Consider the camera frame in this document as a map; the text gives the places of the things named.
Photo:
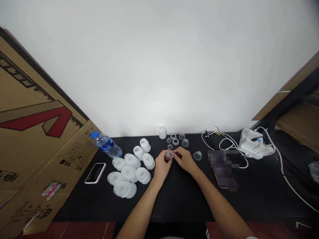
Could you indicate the black metal rack with cardboard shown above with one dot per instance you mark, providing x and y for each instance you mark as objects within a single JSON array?
[{"x": 291, "y": 99}]

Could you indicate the single clear dome lid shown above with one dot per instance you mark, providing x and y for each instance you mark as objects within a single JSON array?
[{"x": 197, "y": 155}]

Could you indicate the red and white packet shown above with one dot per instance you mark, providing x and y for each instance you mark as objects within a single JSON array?
[{"x": 53, "y": 190}]

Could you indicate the small slim white bottle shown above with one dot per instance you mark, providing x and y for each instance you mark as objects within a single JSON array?
[{"x": 162, "y": 132}]

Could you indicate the white power bank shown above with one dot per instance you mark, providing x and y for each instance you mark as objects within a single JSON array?
[{"x": 95, "y": 173}]

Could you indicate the group of white plastic bottles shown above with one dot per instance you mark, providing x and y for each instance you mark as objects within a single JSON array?
[{"x": 129, "y": 171}]

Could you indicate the smartphone with case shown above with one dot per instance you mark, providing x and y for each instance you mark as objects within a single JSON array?
[{"x": 222, "y": 184}]

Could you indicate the person's right hand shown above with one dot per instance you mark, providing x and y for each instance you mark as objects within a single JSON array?
[{"x": 187, "y": 161}]

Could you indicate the person's left hand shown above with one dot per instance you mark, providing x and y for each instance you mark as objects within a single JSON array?
[{"x": 160, "y": 166}]

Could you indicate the large printed cardboard box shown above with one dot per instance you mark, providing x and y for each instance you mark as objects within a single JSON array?
[{"x": 32, "y": 129}]

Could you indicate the person's body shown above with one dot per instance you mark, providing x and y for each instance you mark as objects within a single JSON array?
[{"x": 179, "y": 230}]

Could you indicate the cluster of clear plastic caps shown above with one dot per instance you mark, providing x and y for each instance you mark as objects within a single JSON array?
[{"x": 176, "y": 141}]

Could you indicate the white power strip with chargers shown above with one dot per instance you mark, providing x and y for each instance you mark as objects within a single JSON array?
[{"x": 255, "y": 147}]

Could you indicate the water bottle with blue cap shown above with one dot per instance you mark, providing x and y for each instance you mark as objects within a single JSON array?
[{"x": 107, "y": 145}]

